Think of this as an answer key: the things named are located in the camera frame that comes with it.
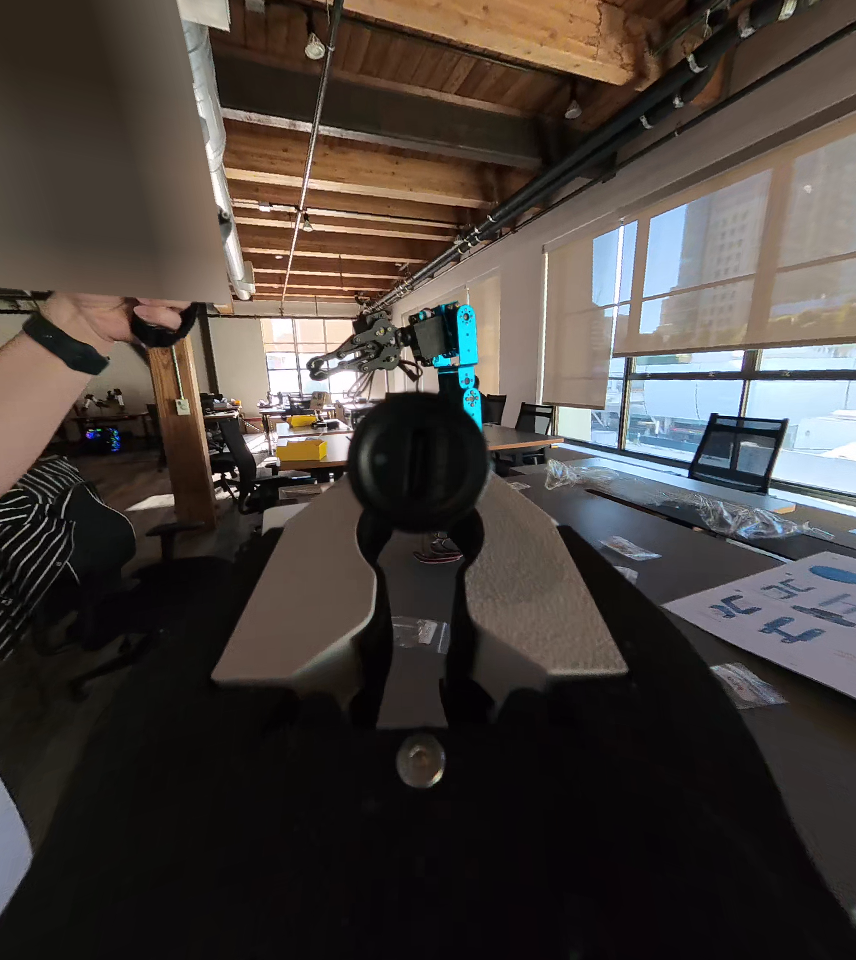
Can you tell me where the wooden support post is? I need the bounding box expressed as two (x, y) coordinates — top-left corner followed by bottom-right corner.
(146, 337), (218, 530)

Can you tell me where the wooden edged office table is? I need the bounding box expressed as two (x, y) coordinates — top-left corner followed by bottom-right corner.
(274, 427), (358, 474)

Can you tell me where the person's left forearm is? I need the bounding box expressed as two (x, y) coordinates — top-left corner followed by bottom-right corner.
(0, 330), (99, 538)

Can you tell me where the black wristband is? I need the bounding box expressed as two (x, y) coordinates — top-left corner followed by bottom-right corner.
(23, 311), (111, 376)

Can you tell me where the black office chair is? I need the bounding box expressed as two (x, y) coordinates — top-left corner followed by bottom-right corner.
(23, 480), (212, 699)
(210, 416), (273, 515)

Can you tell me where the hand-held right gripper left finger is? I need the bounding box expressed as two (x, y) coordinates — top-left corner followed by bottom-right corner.
(212, 476), (399, 727)

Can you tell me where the crumpled clear plastic wrap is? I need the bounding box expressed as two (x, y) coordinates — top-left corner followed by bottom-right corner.
(545, 459), (808, 541)

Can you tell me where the person's left hand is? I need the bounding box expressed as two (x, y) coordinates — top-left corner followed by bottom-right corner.
(41, 292), (183, 346)

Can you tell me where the striped black white cloth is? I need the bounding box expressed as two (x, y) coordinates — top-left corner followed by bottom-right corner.
(0, 456), (99, 661)

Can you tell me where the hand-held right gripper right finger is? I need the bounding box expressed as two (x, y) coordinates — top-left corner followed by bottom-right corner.
(439, 472), (632, 727)

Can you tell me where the open instruction booklet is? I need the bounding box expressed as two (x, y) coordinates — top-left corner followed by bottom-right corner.
(662, 551), (856, 727)

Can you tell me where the ceiling pipe bundle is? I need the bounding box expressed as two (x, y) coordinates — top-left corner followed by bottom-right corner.
(364, 0), (856, 312)

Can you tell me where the silver ventilation duct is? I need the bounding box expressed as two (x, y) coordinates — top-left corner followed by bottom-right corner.
(180, 0), (257, 301)

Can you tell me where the large paned window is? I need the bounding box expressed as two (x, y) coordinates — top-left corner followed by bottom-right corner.
(548, 112), (856, 505)

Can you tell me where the black screwdriver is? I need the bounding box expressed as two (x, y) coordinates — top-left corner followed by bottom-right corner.
(347, 391), (491, 535)

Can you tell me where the bright gridded window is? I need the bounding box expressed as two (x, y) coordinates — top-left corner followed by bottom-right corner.
(261, 318), (358, 395)

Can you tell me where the dark desk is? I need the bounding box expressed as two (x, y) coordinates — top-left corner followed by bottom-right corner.
(383, 446), (856, 960)

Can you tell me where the beige roller blind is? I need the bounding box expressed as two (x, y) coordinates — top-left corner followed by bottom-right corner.
(542, 221), (639, 410)
(611, 112), (856, 359)

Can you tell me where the long dark office table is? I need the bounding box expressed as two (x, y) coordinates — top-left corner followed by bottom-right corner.
(484, 423), (566, 455)

